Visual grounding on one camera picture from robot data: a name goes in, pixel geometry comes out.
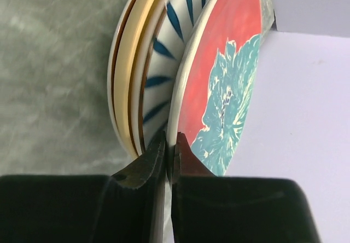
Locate blue striped white plate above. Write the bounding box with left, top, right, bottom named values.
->
left=130, top=0, right=208, bottom=154

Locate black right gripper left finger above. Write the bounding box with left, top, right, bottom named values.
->
left=1, top=131, right=166, bottom=242

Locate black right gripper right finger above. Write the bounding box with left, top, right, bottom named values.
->
left=171, top=133, right=320, bottom=242

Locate red teal flower plate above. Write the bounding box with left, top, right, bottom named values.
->
left=166, top=0, right=265, bottom=177

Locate orange bear plate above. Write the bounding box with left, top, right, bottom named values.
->
left=114, top=0, right=168, bottom=158

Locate white bottom plate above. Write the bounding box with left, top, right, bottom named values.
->
left=107, top=0, right=136, bottom=152

